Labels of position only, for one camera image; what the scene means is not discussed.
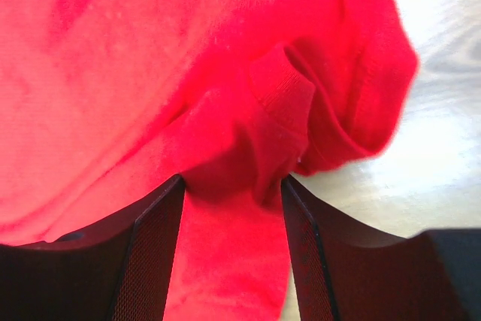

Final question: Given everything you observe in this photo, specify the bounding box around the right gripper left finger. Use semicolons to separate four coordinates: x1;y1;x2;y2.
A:
1;174;185;321

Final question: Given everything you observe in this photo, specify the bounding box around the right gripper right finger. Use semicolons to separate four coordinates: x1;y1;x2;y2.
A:
281;177;480;320

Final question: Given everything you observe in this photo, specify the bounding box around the red t shirt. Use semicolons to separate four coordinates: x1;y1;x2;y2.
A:
1;0;417;320

